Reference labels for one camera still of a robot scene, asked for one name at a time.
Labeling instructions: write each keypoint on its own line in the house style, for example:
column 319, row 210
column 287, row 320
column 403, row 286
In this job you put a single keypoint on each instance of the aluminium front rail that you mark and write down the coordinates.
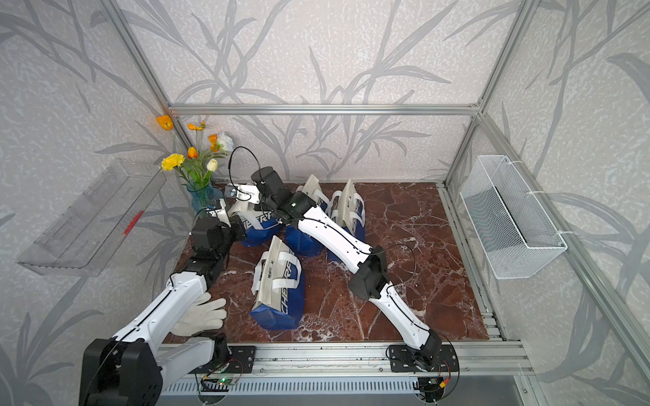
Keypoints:
column 369, row 359

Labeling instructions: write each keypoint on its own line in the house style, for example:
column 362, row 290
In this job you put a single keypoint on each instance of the clear plastic wall shelf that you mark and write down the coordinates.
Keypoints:
column 83, row 240

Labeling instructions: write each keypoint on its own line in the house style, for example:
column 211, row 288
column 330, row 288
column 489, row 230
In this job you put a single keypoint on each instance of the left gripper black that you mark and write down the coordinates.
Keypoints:
column 239, row 234

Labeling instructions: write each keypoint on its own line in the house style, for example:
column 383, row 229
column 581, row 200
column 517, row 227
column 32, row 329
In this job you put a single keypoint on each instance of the right circuit board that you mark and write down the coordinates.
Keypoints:
column 430, row 390

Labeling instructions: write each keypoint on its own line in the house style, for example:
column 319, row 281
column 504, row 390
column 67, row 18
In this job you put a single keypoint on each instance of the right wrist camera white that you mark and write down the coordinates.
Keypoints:
column 243, row 192

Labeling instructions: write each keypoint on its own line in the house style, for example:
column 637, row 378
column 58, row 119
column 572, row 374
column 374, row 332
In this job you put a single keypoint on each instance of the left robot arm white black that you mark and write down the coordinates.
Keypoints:
column 127, row 369

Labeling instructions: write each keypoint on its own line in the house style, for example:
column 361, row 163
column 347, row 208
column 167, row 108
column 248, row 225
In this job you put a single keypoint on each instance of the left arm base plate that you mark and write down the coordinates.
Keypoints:
column 236, row 360

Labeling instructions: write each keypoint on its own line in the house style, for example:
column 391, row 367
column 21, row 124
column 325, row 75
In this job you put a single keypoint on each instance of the circuit board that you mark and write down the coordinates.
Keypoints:
column 430, row 390
column 218, row 384

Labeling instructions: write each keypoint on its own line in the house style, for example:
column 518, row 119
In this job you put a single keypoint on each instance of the white work glove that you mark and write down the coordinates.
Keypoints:
column 205, row 314

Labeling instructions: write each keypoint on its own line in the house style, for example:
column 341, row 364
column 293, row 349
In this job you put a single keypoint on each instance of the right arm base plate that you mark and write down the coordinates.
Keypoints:
column 402, row 360

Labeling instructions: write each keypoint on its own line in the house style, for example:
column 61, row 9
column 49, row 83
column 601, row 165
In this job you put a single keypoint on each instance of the aluminium frame bar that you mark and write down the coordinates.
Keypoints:
column 324, row 109

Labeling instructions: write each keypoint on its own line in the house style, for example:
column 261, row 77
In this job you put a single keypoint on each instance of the artificial flower bouquet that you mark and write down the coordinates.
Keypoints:
column 195, row 167

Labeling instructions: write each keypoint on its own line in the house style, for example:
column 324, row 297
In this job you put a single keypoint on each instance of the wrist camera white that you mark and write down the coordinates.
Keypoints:
column 243, row 192
column 219, row 210

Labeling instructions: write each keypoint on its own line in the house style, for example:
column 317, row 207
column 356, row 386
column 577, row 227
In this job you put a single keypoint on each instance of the white wire basket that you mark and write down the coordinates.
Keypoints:
column 517, row 235

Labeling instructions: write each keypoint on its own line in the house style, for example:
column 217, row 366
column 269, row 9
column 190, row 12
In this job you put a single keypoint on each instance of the blue glass vase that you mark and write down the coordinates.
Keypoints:
column 202, row 197

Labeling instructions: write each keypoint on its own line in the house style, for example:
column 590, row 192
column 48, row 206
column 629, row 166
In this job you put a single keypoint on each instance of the red item on shelf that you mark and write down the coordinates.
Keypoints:
column 132, row 223

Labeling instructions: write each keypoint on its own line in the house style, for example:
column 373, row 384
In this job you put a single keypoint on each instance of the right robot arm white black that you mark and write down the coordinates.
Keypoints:
column 368, row 264

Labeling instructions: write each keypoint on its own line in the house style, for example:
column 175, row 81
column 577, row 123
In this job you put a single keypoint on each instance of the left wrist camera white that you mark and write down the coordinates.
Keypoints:
column 219, row 210

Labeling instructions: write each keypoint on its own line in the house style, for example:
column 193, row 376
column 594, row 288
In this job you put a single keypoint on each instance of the left circuit board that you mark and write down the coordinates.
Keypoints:
column 218, row 384

